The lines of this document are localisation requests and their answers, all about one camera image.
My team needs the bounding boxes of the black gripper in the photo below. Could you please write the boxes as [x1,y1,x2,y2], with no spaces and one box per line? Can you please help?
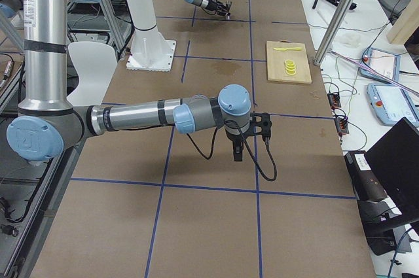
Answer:
[225,126,244,162]
[205,0,232,17]

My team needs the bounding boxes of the bamboo cutting board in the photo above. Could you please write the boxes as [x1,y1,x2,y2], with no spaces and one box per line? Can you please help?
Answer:
[266,41,312,84]

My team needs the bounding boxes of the yellow plastic knife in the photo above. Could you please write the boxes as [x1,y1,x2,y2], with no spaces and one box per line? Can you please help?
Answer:
[273,47,302,52]

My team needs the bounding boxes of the white plastic chair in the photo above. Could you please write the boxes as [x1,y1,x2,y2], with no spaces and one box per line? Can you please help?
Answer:
[67,41,117,107]

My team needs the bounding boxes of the black laptop monitor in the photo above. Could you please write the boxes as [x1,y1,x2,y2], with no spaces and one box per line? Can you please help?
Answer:
[365,118,418,211]

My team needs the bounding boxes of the near teach pendant tablet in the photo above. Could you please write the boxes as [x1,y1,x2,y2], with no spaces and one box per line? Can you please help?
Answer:
[367,83,418,127]

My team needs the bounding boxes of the teach pendant tablet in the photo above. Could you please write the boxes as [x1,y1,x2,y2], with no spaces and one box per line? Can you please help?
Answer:
[367,83,418,127]
[359,47,401,83]

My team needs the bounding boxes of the far teach pendant tablet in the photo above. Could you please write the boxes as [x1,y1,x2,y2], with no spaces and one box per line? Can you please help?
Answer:
[359,47,401,83]

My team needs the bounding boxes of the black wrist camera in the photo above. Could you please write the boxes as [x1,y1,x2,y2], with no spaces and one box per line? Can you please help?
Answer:
[250,113,272,145]

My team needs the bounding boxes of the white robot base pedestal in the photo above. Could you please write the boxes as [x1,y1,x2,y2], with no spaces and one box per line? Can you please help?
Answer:
[126,0,176,72]

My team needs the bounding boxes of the aluminium frame post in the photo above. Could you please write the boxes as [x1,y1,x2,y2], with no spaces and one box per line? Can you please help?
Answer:
[314,0,353,66]

